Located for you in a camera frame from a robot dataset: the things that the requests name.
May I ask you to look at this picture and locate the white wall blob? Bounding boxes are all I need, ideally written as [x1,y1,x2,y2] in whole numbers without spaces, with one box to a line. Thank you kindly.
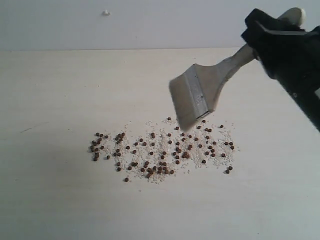
[101,10,111,16]

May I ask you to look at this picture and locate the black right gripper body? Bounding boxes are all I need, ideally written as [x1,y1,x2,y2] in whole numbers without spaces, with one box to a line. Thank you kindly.
[263,26,320,130]

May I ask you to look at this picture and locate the wide wooden paint brush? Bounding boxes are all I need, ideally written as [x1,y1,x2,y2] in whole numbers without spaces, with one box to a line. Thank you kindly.
[169,44,254,131]

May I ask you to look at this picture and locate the brown beans and grains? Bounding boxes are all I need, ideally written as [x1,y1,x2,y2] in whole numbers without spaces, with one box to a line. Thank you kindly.
[82,115,242,192]

